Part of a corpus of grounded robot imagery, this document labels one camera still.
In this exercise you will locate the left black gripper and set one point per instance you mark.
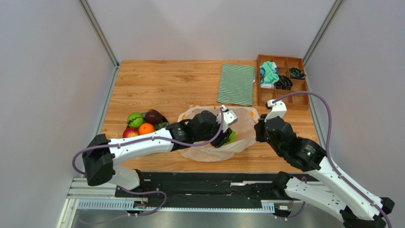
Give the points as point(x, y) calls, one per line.
point(222, 138)

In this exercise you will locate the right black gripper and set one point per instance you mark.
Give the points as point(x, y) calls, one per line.
point(261, 130)

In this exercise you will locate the green starfruit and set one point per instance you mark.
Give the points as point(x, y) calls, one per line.
point(232, 137)

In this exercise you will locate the banana print plastic bag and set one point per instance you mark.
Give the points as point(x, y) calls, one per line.
point(245, 137)

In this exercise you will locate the orange fruit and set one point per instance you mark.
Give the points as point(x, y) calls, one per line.
point(146, 128)

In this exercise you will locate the red yellow apple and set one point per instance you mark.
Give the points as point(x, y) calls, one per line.
point(130, 132)

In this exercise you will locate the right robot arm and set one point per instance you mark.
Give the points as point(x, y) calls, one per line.
point(351, 204)

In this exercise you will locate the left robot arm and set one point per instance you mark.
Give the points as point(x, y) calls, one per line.
point(103, 157)

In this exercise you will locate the wooden compartment tray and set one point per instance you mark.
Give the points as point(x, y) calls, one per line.
point(284, 65)

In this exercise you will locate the green striped cloth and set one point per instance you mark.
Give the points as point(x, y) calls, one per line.
point(236, 85)

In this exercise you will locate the teal white socks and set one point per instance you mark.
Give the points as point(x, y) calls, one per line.
point(269, 74)

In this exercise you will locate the black fruit bowl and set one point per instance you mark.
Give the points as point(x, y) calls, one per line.
point(164, 119)

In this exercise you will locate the dark purple fruit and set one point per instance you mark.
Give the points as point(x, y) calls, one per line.
point(153, 117)

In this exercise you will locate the green striped ball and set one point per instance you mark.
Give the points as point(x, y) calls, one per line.
point(135, 120)

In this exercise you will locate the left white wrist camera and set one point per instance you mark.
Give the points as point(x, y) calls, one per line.
point(226, 118)

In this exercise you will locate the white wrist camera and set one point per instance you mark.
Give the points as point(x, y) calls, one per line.
point(276, 108)
point(226, 118)

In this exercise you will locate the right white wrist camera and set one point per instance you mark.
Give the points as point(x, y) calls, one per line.
point(276, 108)

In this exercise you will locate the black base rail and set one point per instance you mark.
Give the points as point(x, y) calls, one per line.
point(270, 193)

